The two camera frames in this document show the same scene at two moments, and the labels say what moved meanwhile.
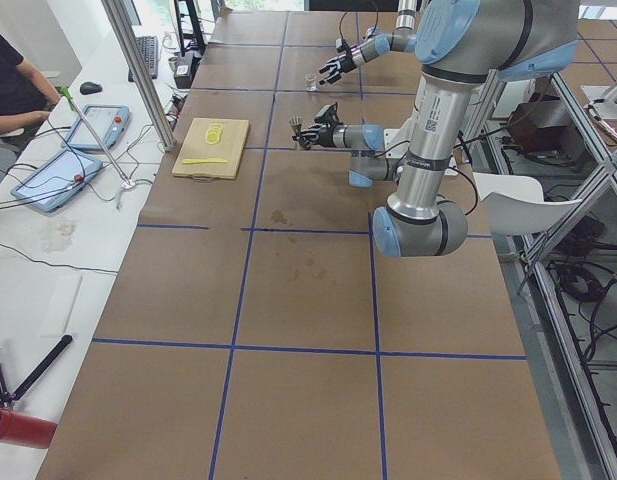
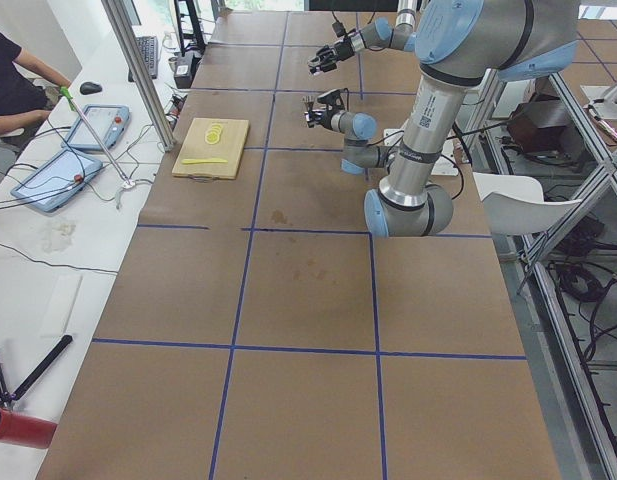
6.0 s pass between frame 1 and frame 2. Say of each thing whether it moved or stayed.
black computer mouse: stayed
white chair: stayed
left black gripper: moved
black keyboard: stayed
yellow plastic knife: stayed
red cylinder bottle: stayed
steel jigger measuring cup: moved
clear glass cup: moved
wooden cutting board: stayed
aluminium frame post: stayed
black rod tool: stayed
